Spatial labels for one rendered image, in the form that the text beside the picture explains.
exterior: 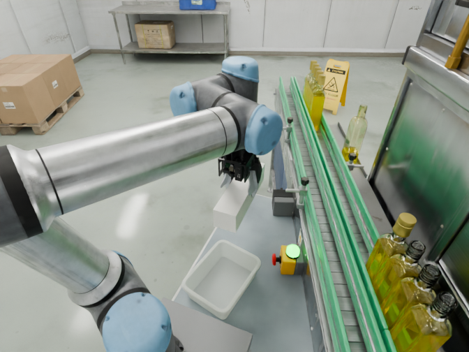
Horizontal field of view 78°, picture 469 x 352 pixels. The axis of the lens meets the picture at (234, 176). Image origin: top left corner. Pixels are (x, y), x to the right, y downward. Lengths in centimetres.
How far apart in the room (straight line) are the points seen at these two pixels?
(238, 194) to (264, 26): 562
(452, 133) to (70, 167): 84
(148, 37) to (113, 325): 555
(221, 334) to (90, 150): 61
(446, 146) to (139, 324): 82
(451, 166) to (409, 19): 609
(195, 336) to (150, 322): 24
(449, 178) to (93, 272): 84
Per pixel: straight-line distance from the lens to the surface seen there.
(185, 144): 38
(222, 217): 72
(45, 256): 55
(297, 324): 97
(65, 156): 34
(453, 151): 90
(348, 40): 659
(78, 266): 59
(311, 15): 633
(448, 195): 91
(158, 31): 584
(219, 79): 57
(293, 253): 98
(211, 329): 83
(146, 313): 62
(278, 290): 101
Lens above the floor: 161
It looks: 38 degrees down
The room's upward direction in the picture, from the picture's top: straight up
